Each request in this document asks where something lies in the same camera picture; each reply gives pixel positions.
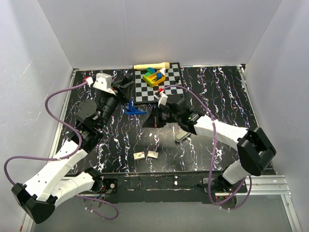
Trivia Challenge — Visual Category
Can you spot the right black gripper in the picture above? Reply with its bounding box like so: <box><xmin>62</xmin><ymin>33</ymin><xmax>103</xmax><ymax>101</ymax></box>
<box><xmin>142</xmin><ymin>104</ymin><xmax>181</xmax><ymax>128</ymax></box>

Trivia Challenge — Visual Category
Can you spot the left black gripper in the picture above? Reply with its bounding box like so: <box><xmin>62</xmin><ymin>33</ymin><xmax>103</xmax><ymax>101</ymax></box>
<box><xmin>98</xmin><ymin>79</ymin><xmax>134</xmax><ymax>129</ymax></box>

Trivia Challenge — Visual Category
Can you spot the blue stapler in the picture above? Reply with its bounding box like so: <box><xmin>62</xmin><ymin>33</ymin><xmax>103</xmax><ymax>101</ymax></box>
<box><xmin>124</xmin><ymin>98</ymin><xmax>147</xmax><ymax>115</ymax></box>

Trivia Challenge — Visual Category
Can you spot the grey beige stapler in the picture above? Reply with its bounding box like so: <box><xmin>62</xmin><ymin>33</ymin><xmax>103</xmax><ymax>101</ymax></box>
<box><xmin>175</xmin><ymin>130</ymin><xmax>191</xmax><ymax>143</ymax></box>

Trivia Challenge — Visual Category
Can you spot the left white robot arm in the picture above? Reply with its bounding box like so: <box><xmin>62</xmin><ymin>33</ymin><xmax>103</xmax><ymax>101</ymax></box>
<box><xmin>12</xmin><ymin>73</ymin><xmax>135</xmax><ymax>224</ymax></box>

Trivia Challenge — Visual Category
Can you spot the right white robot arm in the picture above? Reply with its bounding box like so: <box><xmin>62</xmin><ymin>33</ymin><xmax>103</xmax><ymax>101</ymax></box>
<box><xmin>143</xmin><ymin>96</ymin><xmax>276</xmax><ymax>192</ymax></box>

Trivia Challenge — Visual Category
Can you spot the black white checkerboard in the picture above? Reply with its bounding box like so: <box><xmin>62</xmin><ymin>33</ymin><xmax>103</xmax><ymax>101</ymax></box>
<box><xmin>133</xmin><ymin>63</ymin><xmax>183</xmax><ymax>105</ymax></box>

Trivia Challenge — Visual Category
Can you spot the right staple box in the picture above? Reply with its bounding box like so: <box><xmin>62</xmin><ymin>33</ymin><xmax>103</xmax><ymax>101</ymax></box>
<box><xmin>147</xmin><ymin>151</ymin><xmax>158</xmax><ymax>159</ymax></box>

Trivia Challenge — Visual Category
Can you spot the staple box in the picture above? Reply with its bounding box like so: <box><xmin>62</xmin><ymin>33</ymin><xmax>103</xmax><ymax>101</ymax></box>
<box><xmin>133</xmin><ymin>152</ymin><xmax>145</xmax><ymax>160</ymax></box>
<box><xmin>147</xmin><ymin>151</ymin><xmax>158</xmax><ymax>159</ymax></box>

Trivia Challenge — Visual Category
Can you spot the blue block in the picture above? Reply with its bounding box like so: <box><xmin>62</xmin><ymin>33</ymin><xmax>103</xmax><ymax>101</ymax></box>
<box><xmin>156</xmin><ymin>73</ymin><xmax>162</xmax><ymax>79</ymax></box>

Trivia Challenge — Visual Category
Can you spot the left staple box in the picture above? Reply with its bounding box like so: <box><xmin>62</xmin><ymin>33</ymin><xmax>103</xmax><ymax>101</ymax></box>
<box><xmin>133</xmin><ymin>152</ymin><xmax>145</xmax><ymax>160</ymax></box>

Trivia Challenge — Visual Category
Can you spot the cream toy microphone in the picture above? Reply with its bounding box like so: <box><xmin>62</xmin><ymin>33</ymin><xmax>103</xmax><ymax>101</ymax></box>
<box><xmin>133</xmin><ymin>62</ymin><xmax>170</xmax><ymax>70</ymax></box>

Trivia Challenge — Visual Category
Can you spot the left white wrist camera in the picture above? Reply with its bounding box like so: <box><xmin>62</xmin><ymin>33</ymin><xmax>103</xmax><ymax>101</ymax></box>
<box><xmin>85</xmin><ymin>73</ymin><xmax>116</xmax><ymax>95</ymax></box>

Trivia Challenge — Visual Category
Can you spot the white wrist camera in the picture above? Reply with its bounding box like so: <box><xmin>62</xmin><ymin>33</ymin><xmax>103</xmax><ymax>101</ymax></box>
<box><xmin>85</xmin><ymin>73</ymin><xmax>116</xmax><ymax>95</ymax></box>
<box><xmin>154</xmin><ymin>88</ymin><xmax>168</xmax><ymax>108</ymax></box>

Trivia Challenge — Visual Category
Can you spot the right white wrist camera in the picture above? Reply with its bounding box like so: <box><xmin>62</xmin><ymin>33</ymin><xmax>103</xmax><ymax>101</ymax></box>
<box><xmin>154</xmin><ymin>88</ymin><xmax>168</xmax><ymax>108</ymax></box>

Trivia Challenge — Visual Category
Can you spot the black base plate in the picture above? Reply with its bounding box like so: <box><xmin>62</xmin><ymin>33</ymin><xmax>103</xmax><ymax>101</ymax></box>
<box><xmin>96</xmin><ymin>169</ymin><xmax>248</xmax><ymax>205</ymax></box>

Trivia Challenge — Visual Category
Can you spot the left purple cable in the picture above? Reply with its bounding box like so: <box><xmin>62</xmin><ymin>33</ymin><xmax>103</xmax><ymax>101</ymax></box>
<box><xmin>3</xmin><ymin>81</ymin><xmax>119</xmax><ymax>220</ymax></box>

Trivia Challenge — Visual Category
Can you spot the purple cable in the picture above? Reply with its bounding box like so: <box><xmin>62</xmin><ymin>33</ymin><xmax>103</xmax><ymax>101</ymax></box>
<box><xmin>3</xmin><ymin>81</ymin><xmax>119</xmax><ymax>220</ymax></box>
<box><xmin>159</xmin><ymin>84</ymin><xmax>253</xmax><ymax>206</ymax></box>

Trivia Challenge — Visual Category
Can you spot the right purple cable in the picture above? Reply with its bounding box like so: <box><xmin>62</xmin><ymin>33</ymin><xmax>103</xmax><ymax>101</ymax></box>
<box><xmin>159</xmin><ymin>84</ymin><xmax>253</xmax><ymax>206</ymax></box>

